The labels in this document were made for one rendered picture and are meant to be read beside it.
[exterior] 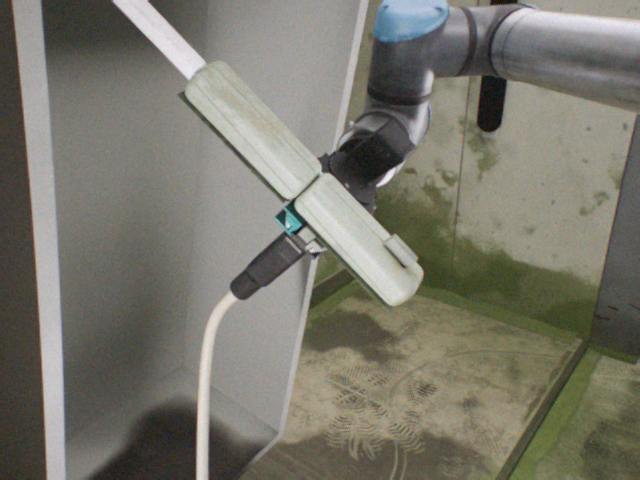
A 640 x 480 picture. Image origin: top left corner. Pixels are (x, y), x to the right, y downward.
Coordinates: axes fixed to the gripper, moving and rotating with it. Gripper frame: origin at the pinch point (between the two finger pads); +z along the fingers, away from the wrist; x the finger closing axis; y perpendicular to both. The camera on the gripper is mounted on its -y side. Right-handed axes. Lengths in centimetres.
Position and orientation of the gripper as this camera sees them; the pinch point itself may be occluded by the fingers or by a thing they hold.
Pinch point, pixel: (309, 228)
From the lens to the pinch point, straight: 62.9
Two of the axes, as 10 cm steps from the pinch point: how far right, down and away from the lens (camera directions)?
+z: -4.1, 5.2, -7.5
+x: -6.9, -7.2, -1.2
